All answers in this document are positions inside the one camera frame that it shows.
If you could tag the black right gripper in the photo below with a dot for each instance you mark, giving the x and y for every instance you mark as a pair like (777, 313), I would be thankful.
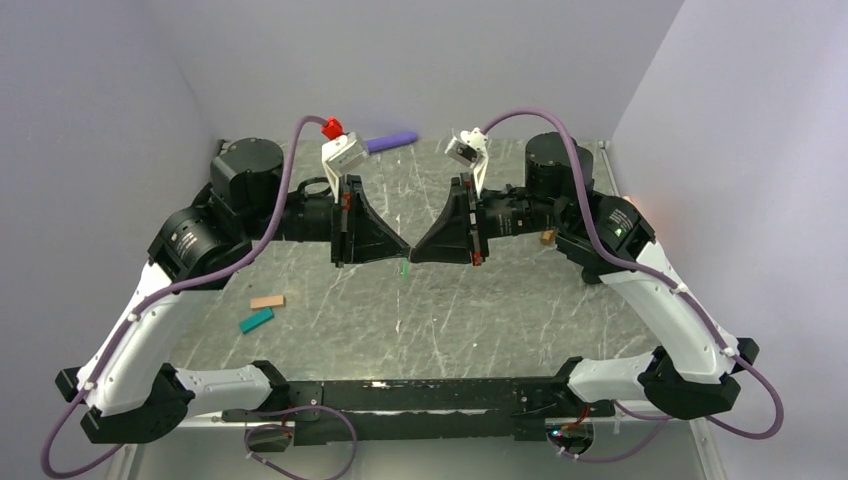
(453, 236)

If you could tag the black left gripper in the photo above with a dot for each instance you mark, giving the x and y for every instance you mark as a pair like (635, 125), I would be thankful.
(358, 234)

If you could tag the green key tag keyring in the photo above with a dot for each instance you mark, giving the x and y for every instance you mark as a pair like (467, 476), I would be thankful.
(405, 265)

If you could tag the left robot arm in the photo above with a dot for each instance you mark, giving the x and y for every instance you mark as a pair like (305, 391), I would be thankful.
(132, 393)

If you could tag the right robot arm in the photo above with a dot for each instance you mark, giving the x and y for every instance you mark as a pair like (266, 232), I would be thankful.
(691, 373)

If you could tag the purple flashlight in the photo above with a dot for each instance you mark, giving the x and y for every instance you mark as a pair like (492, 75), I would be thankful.
(381, 144)

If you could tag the tan wooden block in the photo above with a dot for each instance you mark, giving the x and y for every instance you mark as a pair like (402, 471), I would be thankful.
(270, 302)

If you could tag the teal wooden block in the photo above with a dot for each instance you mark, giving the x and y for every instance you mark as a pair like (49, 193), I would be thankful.
(257, 319)

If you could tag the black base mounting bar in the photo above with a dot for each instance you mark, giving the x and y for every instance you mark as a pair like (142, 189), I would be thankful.
(522, 408)

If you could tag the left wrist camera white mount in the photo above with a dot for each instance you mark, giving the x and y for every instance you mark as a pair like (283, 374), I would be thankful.
(341, 153)

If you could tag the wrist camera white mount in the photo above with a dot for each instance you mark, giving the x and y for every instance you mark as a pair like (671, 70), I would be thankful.
(470, 149)
(341, 153)

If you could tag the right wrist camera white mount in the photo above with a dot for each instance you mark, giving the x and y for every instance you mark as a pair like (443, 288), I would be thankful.
(470, 149)

